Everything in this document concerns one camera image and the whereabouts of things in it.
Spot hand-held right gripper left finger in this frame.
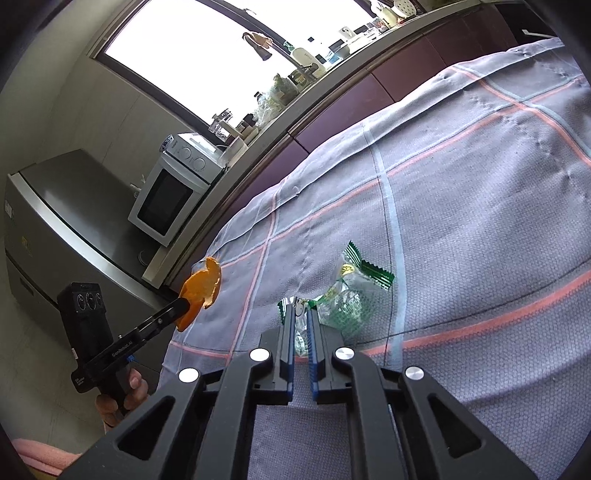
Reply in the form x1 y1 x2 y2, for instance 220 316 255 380
58 300 298 480

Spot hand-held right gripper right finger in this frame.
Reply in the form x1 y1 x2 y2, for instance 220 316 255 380
305 307 540 480

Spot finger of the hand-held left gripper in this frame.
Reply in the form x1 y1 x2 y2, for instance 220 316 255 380
117 298 193 352

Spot green clear candy wrapper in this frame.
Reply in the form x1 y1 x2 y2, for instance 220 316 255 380
277 296 324 358
318 240 396 341

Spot orange peel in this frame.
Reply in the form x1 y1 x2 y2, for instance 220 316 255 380
175 257 222 332

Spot person's left hand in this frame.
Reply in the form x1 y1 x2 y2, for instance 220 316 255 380
95 364 150 428

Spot grey refrigerator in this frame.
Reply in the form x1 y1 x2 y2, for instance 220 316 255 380
4 148 172 343

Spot white microwave oven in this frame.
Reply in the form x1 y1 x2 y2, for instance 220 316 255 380
128 133 227 247

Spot grey checked cloth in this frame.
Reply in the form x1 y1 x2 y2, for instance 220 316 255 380
168 37 591 480

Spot glass kettle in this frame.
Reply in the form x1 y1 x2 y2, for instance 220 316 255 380
210 110 234 142

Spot crumpled clear plastic bags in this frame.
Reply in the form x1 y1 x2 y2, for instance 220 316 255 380
254 95 282 125

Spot kitchen counter with cabinets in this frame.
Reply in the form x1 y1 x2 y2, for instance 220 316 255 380
142 0 555 289

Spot greenish glass jar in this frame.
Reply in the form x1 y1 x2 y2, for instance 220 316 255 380
272 74 297 105

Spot kitchen window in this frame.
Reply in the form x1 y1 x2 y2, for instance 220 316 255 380
95 0 407 136

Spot metal kitchen faucet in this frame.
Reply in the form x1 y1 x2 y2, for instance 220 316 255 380
242 31 324 80

